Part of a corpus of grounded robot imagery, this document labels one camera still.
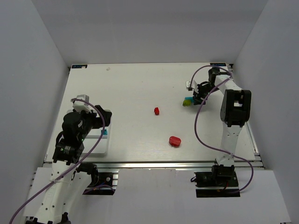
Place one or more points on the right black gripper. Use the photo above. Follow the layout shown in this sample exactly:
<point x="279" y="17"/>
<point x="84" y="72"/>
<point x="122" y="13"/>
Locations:
<point x="199" y="92"/>

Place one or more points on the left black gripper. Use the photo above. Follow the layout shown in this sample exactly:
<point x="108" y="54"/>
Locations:
<point x="100" y="117"/>

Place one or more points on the long cyan lego brick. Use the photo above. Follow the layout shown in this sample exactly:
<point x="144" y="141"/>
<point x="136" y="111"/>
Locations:
<point x="189" y="99"/>

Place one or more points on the small cyan lego brick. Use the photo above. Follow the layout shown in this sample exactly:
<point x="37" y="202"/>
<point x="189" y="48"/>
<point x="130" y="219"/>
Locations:
<point x="105" y="132"/>

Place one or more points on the small red lego brick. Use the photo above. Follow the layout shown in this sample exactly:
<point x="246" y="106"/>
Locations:
<point x="156" y="111"/>

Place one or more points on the large red rounded lego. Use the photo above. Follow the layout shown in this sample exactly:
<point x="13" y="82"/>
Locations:
<point x="175" y="141"/>

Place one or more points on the green lego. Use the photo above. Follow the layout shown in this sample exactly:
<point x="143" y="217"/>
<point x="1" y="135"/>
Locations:
<point x="186" y="103"/>

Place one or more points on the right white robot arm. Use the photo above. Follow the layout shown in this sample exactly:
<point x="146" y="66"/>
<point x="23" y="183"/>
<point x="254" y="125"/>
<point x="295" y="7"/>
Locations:
<point x="234" y="114"/>

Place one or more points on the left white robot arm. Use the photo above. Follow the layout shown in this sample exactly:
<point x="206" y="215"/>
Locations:
<point x="69" y="176"/>

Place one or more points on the right blue corner label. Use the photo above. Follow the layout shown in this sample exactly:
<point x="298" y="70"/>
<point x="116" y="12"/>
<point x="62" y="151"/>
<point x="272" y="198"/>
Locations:
<point x="218" y="64"/>

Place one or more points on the blue corner label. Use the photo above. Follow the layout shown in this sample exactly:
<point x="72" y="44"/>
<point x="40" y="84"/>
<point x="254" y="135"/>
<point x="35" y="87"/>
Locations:
<point x="218" y="64"/>
<point x="79" y="66"/>

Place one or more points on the white divided sorting tray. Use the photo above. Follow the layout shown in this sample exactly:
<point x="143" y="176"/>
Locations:
<point x="94" y="137"/>

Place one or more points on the left blue corner label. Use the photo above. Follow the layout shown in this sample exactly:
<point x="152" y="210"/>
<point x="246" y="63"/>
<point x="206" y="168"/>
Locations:
<point x="79" y="66"/>

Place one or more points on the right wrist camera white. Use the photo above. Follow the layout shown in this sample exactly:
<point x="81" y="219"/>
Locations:
<point x="192" y="86"/>

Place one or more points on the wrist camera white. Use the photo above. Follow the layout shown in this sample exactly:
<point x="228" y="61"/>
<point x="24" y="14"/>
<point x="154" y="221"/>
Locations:
<point x="192" y="86"/>
<point x="80" y="102"/>

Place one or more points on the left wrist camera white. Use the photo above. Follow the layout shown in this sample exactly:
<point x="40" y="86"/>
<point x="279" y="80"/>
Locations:
<point x="80" y="102"/>

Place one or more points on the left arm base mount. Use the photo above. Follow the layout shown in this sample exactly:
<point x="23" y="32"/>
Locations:
<point x="101" y="182"/>

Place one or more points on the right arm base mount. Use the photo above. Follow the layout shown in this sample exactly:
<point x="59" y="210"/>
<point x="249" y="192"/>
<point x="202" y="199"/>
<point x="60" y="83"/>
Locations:
<point x="220" y="182"/>

